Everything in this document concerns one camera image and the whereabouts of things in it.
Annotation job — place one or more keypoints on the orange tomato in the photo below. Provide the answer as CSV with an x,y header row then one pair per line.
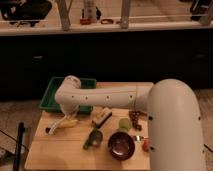
x,y
146,145

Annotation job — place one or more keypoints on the metal scoop green handle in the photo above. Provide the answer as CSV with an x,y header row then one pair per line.
x,y
94,139

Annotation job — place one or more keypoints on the white bottle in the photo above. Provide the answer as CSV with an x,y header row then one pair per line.
x,y
90,10

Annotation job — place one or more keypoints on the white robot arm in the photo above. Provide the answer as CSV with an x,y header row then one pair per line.
x,y
174,118

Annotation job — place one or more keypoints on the dark purple bowl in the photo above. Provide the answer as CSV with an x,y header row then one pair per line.
x,y
121,146

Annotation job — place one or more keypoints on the yellow corn cob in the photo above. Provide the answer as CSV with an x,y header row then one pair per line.
x,y
67,124

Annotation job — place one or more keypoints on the black bag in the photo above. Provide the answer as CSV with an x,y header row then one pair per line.
x,y
30,12

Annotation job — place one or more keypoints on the wooden board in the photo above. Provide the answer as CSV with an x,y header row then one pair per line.
x,y
63,150

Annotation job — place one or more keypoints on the bunch of dark grapes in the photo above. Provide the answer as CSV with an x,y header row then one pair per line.
x,y
134,117

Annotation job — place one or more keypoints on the green plastic tray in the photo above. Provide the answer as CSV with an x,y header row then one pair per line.
x,y
48,102

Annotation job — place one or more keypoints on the black pole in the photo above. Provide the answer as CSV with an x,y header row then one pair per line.
x,y
17,159

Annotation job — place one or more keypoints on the green apple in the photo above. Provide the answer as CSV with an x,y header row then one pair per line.
x,y
125,125

